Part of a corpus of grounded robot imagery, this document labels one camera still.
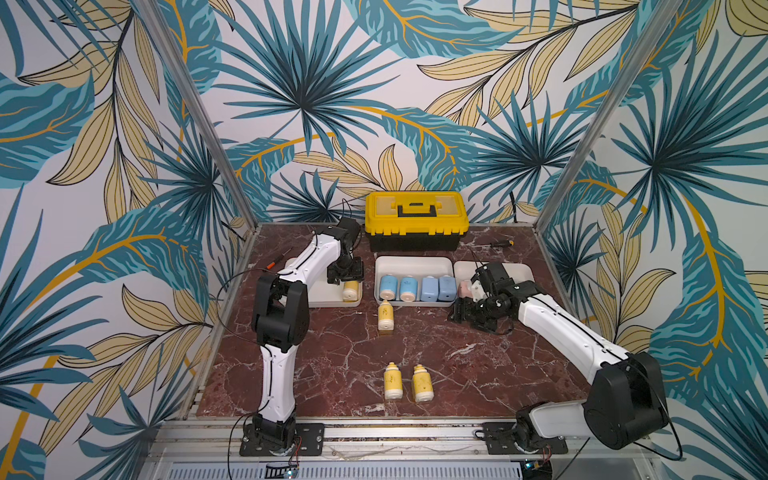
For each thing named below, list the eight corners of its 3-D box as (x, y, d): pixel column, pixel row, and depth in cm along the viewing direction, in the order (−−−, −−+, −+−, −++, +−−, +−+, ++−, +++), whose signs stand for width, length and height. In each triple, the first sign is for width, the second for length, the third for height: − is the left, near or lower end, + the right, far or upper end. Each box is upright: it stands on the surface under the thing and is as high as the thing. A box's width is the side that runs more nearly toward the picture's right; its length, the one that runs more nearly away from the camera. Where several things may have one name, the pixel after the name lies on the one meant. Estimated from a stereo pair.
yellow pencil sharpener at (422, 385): (412, 405, 81) (415, 397, 74) (411, 374, 86) (413, 364, 79) (430, 405, 81) (434, 397, 74) (427, 374, 86) (431, 364, 79)
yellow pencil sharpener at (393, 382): (383, 402, 81) (383, 395, 75) (383, 371, 86) (383, 362, 80) (401, 402, 81) (403, 395, 75) (400, 371, 86) (402, 362, 80)
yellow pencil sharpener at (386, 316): (378, 335, 93) (378, 324, 87) (378, 312, 98) (378, 300, 92) (392, 335, 93) (393, 324, 87) (392, 312, 98) (393, 300, 92)
